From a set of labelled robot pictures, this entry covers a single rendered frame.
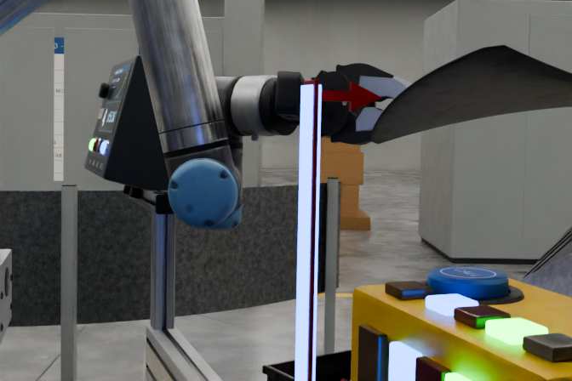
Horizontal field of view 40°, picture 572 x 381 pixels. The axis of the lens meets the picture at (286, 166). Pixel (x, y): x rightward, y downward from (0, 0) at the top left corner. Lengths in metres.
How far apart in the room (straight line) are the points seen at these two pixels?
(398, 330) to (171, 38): 0.56
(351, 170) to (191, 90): 7.98
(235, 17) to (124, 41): 1.98
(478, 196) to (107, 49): 3.36
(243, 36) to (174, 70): 4.14
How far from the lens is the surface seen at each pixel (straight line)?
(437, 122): 0.78
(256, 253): 2.64
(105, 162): 1.18
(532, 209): 7.06
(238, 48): 5.00
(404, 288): 0.39
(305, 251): 0.64
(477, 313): 0.35
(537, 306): 0.40
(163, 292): 1.16
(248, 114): 0.95
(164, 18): 0.87
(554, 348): 0.31
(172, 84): 0.86
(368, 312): 0.41
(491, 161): 6.92
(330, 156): 8.79
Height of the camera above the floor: 1.16
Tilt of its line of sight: 3 degrees down
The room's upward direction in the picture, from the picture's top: 1 degrees clockwise
